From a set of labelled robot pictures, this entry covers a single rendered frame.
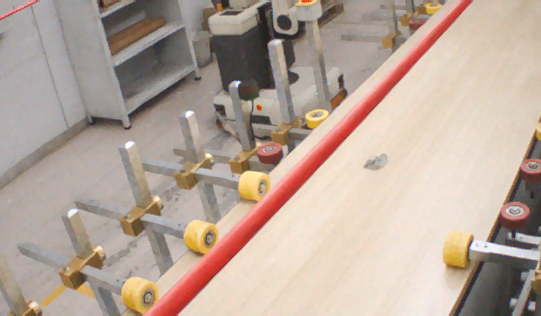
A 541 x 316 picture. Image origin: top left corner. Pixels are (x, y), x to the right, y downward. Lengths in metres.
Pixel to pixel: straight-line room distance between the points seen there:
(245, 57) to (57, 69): 1.57
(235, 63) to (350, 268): 2.66
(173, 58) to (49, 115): 1.24
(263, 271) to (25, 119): 3.38
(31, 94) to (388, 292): 3.69
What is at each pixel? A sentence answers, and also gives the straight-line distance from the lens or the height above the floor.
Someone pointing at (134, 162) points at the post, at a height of 1.11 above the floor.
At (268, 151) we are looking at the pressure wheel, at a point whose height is 0.90.
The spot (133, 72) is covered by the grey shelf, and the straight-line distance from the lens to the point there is 5.44.
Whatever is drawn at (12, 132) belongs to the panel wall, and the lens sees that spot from 4.71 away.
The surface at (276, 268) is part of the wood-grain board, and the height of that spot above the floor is 0.90.
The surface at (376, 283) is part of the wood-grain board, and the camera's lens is 1.50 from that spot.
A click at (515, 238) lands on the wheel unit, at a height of 0.82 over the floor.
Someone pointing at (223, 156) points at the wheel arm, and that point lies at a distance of 2.22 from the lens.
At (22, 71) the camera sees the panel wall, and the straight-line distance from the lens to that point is 4.72.
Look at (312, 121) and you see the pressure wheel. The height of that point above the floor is 0.90.
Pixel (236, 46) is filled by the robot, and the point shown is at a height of 0.63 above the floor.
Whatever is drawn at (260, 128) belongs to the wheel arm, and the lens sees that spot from 2.42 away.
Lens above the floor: 1.88
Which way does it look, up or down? 28 degrees down
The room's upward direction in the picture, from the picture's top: 12 degrees counter-clockwise
